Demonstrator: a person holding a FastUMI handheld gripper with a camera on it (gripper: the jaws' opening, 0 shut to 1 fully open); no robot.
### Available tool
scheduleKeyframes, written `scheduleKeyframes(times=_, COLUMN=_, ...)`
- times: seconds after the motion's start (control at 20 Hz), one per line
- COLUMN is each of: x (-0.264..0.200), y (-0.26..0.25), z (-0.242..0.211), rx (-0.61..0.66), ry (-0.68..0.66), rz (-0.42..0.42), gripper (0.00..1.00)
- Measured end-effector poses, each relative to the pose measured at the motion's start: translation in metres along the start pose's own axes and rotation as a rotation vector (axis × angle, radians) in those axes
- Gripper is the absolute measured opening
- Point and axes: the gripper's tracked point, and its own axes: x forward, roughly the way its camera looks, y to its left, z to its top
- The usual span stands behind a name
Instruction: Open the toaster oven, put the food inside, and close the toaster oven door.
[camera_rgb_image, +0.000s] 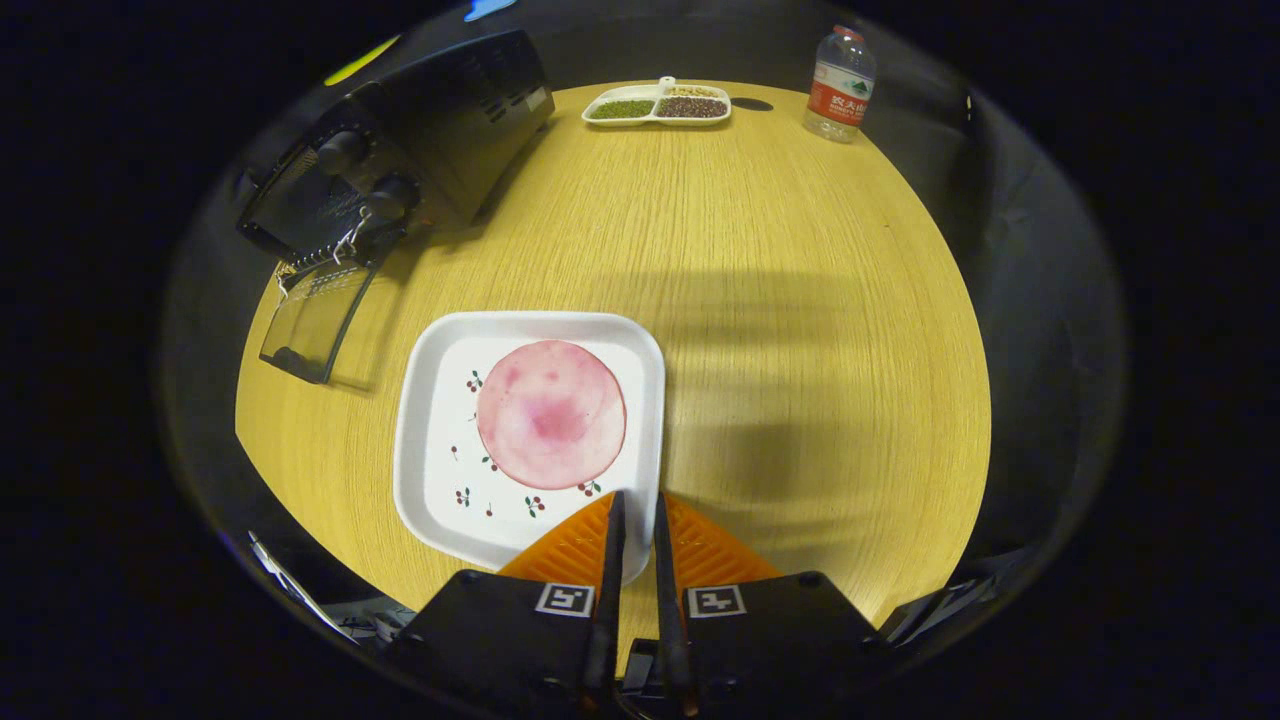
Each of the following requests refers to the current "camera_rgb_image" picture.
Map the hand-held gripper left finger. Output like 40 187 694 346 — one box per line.
385 490 628 716

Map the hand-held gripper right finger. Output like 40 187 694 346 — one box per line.
652 490 891 719

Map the pink round food slice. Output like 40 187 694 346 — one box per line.
476 340 629 491

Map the white square plate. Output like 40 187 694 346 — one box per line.
393 310 667 586

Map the black toaster oven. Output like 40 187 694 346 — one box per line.
235 28 556 386

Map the white divided bean dish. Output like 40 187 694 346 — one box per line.
582 76 733 128

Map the red label plastic water bottle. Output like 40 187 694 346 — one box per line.
803 26 878 143

